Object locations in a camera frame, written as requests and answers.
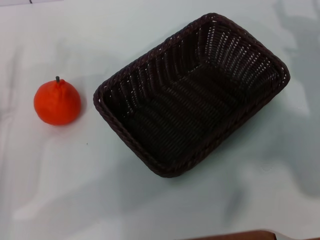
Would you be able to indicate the dark brown woven basket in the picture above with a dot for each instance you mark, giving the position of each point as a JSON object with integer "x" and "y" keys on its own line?
{"x": 190, "y": 105}

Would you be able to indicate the white tablecloth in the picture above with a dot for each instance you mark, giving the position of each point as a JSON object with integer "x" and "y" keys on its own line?
{"x": 75, "y": 180}

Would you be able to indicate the orange toy tangerine with stem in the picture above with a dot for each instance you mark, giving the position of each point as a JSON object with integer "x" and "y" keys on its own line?
{"x": 57, "y": 103}

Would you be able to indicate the brown wooden board edge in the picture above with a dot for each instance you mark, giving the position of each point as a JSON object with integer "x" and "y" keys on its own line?
{"x": 237, "y": 235}

